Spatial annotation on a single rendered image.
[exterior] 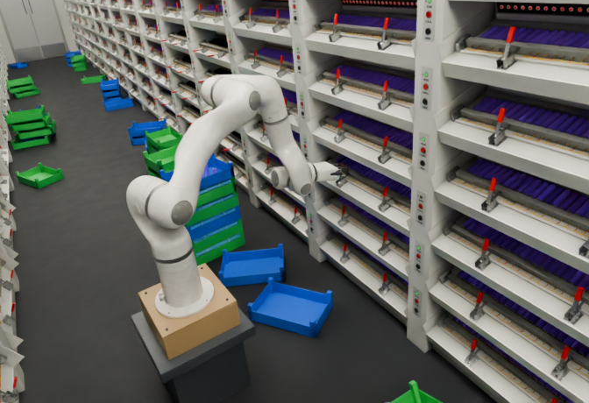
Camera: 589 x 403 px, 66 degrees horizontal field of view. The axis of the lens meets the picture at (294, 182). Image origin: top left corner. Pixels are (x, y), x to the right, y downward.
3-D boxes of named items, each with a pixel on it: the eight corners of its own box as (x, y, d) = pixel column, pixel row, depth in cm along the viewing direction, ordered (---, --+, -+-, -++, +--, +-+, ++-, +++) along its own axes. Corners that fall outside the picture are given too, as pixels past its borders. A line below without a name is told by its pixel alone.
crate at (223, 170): (180, 198, 210) (176, 182, 207) (161, 185, 225) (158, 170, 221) (235, 176, 226) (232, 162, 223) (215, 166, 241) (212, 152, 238)
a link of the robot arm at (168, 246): (168, 269, 132) (149, 199, 121) (134, 247, 144) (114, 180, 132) (201, 248, 140) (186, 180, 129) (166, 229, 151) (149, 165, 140)
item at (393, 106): (416, 134, 140) (406, 96, 132) (311, 97, 188) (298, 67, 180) (461, 98, 145) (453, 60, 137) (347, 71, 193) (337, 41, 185)
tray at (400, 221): (413, 239, 157) (406, 221, 152) (316, 180, 205) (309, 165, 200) (453, 205, 162) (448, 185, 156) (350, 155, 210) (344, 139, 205)
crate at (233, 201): (187, 227, 217) (183, 213, 214) (168, 213, 232) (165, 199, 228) (239, 204, 233) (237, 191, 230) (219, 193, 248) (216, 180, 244)
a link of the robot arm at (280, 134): (302, 122, 151) (318, 191, 169) (280, 106, 163) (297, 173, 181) (279, 133, 148) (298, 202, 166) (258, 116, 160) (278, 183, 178)
